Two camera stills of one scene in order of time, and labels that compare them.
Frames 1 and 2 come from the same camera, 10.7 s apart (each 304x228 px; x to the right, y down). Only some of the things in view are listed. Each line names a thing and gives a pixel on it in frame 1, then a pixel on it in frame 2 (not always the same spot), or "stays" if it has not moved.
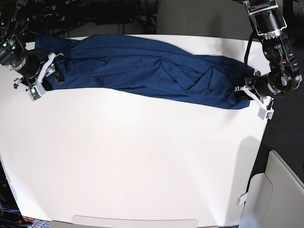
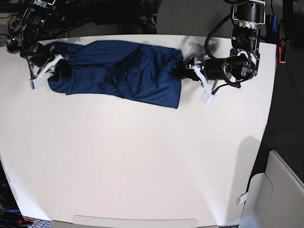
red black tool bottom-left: (24, 220) stays
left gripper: (28, 63) → (42, 54)
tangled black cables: (57, 17) stays
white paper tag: (243, 198) stays
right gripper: (265, 85) → (212, 69)
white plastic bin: (275, 198) stays
